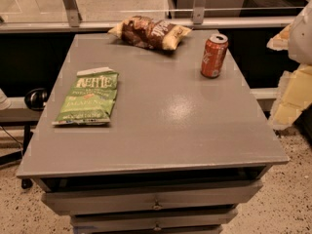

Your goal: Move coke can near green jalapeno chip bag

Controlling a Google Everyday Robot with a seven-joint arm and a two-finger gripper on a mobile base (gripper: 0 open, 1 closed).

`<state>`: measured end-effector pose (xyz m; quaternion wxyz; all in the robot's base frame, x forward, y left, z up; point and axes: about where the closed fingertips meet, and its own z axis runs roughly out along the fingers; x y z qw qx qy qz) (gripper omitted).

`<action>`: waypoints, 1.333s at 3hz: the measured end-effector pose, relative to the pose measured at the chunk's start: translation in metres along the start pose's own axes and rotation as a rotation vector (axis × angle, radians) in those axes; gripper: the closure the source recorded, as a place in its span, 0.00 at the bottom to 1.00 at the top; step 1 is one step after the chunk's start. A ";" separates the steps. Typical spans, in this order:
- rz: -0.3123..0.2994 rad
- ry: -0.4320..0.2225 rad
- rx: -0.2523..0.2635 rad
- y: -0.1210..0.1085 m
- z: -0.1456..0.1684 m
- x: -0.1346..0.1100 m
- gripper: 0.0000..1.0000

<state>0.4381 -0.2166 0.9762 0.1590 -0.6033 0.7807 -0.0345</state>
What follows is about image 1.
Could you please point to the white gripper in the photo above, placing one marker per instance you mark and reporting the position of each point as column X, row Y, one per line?
column 302, row 38

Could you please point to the red coke can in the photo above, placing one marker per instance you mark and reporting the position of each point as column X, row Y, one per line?
column 214, row 55

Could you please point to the brown chip bag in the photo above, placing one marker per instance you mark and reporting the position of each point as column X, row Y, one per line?
column 148, row 33

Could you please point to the green jalapeno chip bag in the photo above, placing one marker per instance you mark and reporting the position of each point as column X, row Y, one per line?
column 91, row 98

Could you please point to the grey drawer cabinet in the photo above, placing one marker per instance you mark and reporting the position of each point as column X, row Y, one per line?
column 170, row 125

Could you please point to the middle grey drawer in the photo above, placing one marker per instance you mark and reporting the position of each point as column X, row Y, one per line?
column 154, row 221

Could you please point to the grey drawer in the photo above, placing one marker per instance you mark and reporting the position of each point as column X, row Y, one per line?
column 154, row 221
column 152, row 198

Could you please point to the black round object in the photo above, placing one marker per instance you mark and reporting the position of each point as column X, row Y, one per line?
column 36, row 99

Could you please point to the top grey drawer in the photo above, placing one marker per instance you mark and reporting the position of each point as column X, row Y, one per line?
column 152, row 198

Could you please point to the metal railing post right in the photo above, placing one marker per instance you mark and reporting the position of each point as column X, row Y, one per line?
column 198, row 11

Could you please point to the metal railing post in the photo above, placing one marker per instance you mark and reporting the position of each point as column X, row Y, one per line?
column 198, row 11
column 72, row 12

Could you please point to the metal railing post left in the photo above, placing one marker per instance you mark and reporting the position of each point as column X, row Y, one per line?
column 72, row 12

